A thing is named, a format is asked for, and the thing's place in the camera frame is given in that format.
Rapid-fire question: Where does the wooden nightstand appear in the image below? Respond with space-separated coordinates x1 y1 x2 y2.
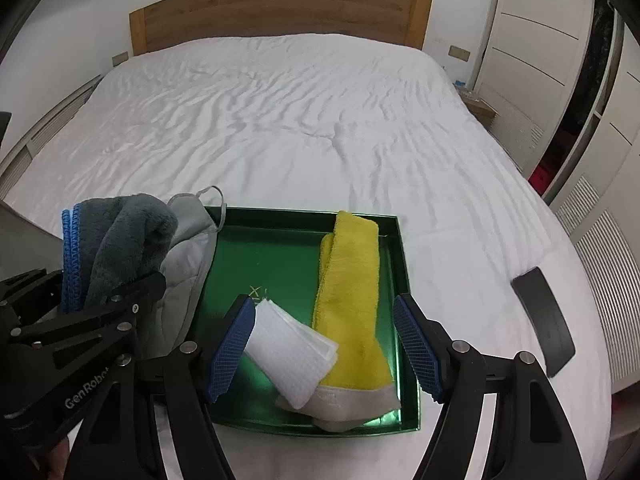
460 92 501 128

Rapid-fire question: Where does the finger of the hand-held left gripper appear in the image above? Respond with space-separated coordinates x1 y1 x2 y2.
10 272 167 368
0 270 63 311

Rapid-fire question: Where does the wooden bed headboard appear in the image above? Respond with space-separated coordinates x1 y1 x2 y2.
129 0 432 56

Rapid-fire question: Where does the red clothing pile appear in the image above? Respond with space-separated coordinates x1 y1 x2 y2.
529 166 553 192

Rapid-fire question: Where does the black smartphone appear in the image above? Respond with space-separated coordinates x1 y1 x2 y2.
511 266 577 378

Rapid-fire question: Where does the white wardrobe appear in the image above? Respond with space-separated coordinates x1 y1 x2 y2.
472 0 640 396

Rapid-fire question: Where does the grey face mask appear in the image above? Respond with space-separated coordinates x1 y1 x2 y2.
137 185 228 361

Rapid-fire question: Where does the yellow towel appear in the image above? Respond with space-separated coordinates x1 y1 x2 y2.
277 210 403 433

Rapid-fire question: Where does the green tray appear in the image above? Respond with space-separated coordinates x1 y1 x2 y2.
192 205 422 433

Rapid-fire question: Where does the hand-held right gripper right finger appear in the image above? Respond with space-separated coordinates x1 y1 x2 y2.
392 294 601 480

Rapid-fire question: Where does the blue and grey towel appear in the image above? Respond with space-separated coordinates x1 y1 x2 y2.
60 194 180 311

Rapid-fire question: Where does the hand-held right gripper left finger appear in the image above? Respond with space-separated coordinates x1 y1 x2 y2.
77 294 257 480

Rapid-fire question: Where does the white cloth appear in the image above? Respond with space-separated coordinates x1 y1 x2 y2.
243 299 340 410

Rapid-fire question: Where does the white quilted duvet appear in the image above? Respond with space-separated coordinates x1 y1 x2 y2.
0 32 613 480

